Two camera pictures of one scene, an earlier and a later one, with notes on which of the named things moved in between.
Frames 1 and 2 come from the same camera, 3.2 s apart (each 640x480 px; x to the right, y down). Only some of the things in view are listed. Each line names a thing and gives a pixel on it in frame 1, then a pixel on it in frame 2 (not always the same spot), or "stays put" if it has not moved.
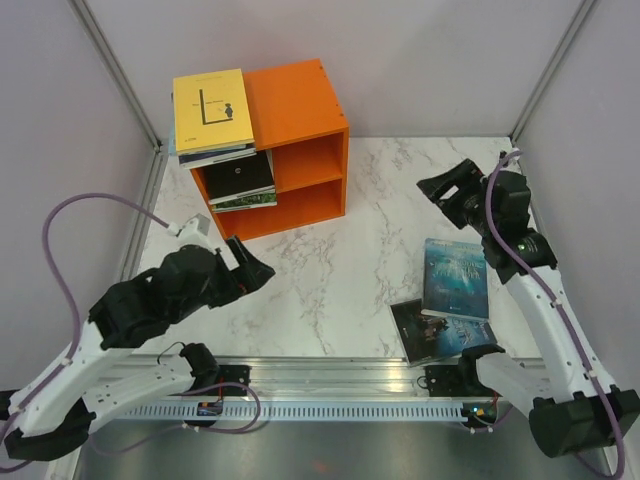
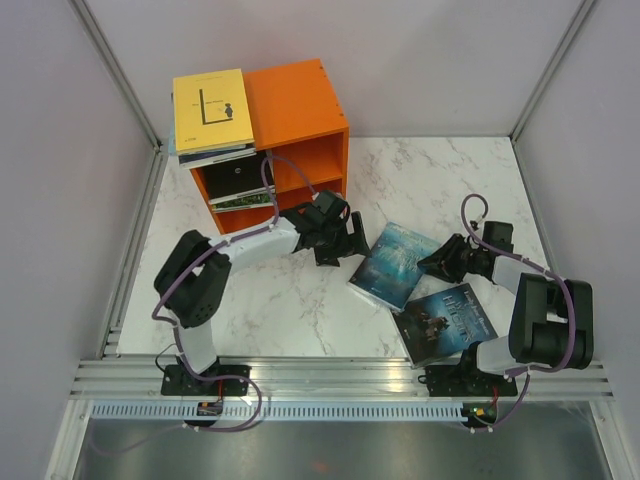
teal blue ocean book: x=455 y=279 to x=390 y=274
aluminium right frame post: x=578 y=23 stays put
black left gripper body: x=226 y=284 to x=335 y=235
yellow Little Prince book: x=211 y=113 stays put
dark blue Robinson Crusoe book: x=202 y=159 stays put
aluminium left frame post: x=154 y=182 stays put
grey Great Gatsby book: x=244 y=195 stays put
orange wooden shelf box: x=295 y=118 stays put
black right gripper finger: x=464 y=172 to x=445 y=259
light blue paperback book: x=171 y=141 stays put
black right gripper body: x=464 y=204 to x=469 y=256
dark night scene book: x=426 y=337 stays put
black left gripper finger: x=255 y=273 to x=326 y=255
